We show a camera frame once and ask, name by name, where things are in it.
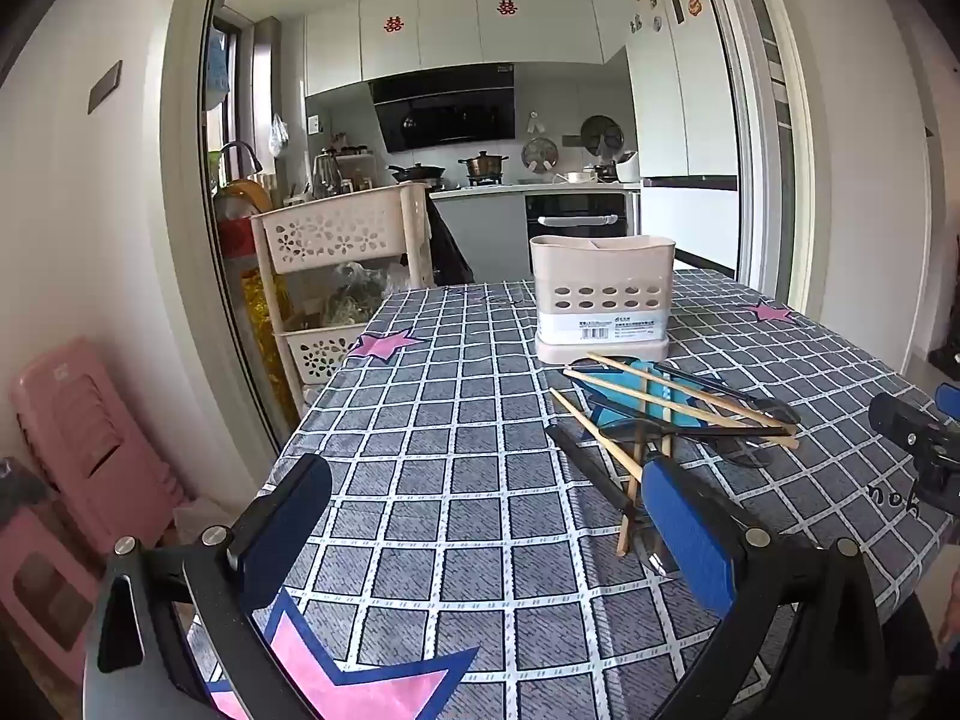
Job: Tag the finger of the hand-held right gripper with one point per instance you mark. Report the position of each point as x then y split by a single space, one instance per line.
900 420
949 401

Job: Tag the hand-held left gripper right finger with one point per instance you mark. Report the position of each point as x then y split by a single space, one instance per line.
690 540

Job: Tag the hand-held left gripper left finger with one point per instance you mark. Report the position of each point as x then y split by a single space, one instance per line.
281 532

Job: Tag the dark metal spoon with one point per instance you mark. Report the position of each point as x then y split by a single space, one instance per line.
592 469

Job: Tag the beige utensil holder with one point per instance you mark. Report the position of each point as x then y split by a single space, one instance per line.
600 300

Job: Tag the grey plaid star tablecloth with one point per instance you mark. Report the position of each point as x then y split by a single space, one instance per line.
450 465

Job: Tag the gold foil bag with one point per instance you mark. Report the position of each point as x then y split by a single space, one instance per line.
266 330

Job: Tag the pink plastic stool stack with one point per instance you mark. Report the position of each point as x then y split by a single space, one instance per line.
82 420

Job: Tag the green vegetables in bag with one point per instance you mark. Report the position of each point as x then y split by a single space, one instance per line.
352 292

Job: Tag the beige perforated storage cart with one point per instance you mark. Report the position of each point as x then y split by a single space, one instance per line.
337 232

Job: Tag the black built-in oven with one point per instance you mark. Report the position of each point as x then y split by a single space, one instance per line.
574 236

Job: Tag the black hanging bag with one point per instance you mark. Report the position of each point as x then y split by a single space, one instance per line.
450 247

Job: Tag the yellow dish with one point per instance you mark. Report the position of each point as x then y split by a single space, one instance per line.
244 199

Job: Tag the white refrigerator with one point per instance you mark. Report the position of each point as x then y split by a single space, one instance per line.
682 127

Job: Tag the countertop spice rack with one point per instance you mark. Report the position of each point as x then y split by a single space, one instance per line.
358 172

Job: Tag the chrome kitchen faucet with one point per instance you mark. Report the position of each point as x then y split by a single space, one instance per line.
240 154

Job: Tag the black wok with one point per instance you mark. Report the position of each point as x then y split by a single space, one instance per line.
416 172

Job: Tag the white kitchen countertop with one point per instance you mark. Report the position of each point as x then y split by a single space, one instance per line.
525 190

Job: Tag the hanging clear plastic bag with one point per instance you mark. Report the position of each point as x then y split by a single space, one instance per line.
279 135

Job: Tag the steel cooking pot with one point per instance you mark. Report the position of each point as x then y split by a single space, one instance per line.
484 165

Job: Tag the black range hood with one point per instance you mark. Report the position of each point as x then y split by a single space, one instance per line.
450 112

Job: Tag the red paper cabinet sticker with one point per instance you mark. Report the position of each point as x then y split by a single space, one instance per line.
506 8
391 24

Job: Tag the white upper cabinets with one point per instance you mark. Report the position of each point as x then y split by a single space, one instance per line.
450 30

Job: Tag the round dark wall strainer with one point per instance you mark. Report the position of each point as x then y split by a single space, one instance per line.
602 133

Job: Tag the round light wall strainer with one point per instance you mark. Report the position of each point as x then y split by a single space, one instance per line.
539 154

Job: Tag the grey wall switch panel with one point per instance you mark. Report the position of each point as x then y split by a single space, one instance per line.
105 88

